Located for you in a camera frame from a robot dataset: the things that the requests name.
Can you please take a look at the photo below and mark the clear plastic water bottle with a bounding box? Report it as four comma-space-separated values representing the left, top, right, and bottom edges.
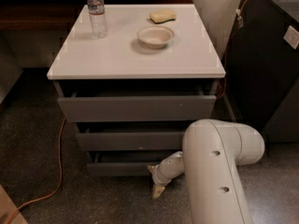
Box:
87, 0, 107, 38

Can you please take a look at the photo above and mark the grey bottom drawer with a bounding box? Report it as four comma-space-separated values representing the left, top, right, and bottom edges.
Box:
87, 150, 174, 176

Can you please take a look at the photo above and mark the grey middle drawer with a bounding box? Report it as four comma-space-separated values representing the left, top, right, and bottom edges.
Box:
76, 120, 192, 151

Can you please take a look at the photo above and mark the orange extension cable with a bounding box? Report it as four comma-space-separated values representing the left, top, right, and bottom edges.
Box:
4, 118, 67, 224

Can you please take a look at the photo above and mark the white wall outlet plate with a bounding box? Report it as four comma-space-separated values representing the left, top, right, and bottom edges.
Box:
283, 26, 299, 49

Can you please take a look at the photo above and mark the beige bowl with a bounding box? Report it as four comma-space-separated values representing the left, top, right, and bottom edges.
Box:
136, 26, 174, 49

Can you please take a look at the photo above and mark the yellow sponge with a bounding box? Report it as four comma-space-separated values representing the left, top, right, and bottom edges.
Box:
149, 9, 177, 24

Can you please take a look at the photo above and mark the white top grey drawer cabinet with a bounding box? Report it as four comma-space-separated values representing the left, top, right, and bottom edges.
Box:
46, 4, 226, 177

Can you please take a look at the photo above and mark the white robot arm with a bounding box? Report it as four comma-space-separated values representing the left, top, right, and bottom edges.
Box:
148, 119, 264, 224

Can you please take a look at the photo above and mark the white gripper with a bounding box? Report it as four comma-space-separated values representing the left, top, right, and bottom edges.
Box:
148, 151, 184, 199

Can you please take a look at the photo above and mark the grey drawer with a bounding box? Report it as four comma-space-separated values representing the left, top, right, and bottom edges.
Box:
58, 83, 216, 122
76, 120, 192, 151
87, 150, 174, 176

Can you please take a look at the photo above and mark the dark cabinet on right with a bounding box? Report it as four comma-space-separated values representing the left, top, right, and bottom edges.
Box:
223, 0, 299, 143

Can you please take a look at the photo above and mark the grey top drawer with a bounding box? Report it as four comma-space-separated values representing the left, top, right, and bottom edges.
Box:
58, 83, 216, 122

